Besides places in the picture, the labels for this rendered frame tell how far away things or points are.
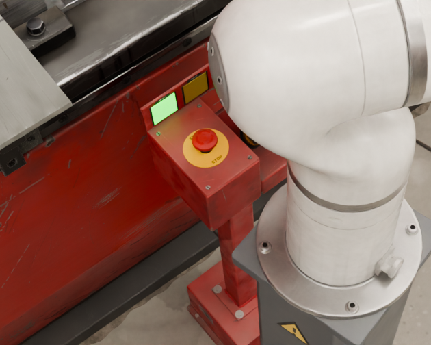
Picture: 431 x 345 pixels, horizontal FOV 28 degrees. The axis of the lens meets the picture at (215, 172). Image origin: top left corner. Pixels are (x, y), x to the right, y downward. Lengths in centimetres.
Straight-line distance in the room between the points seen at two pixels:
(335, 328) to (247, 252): 13
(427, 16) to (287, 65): 11
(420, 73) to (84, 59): 77
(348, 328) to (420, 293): 113
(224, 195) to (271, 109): 69
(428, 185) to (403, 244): 123
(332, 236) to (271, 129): 23
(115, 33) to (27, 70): 23
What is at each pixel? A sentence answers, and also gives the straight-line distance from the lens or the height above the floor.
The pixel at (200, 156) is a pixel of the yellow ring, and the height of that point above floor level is 78.
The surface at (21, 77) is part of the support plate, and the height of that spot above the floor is 100.
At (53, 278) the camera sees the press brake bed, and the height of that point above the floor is 36.
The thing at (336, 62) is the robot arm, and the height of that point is 140.
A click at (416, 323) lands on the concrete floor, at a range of 206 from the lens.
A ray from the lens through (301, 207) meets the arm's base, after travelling 85.
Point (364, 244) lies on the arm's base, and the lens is 88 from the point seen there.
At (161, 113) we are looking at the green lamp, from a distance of 135.
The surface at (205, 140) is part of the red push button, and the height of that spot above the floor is 81.
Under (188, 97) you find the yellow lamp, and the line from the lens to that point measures 137.
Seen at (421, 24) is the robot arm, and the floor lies 141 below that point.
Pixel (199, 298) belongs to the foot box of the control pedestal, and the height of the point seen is 12.
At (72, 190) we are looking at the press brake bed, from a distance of 154.
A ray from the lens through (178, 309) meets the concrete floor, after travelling 206.
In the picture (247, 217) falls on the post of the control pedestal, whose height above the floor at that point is 50.
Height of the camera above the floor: 190
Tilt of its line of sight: 59 degrees down
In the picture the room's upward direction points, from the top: 7 degrees counter-clockwise
